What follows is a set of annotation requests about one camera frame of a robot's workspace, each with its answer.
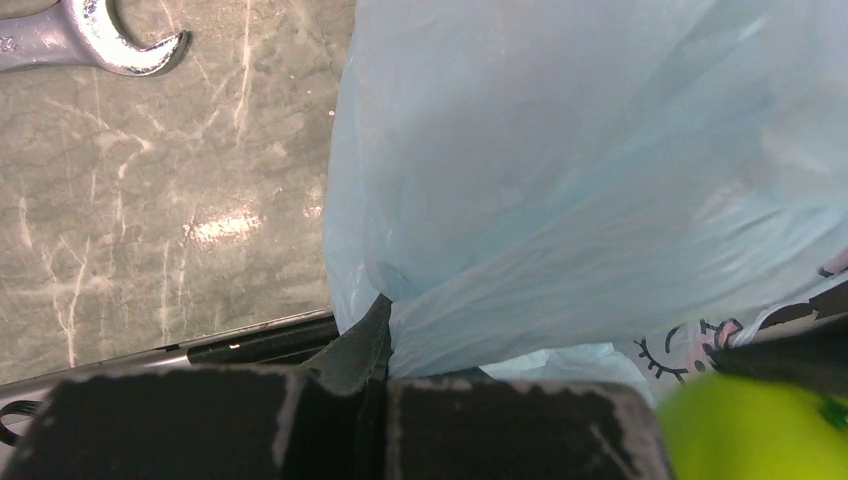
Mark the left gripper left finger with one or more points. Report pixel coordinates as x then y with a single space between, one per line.
198 423

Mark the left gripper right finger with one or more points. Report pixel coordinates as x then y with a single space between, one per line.
464 429

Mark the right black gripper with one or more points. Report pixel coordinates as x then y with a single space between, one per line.
815 360

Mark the green fake apple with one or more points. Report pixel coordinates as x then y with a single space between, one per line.
723 427

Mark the light blue plastic bag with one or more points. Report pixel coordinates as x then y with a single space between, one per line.
586 189

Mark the silver open end spanner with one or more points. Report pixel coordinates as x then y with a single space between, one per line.
84 33

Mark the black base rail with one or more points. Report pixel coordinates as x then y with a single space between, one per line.
289 340

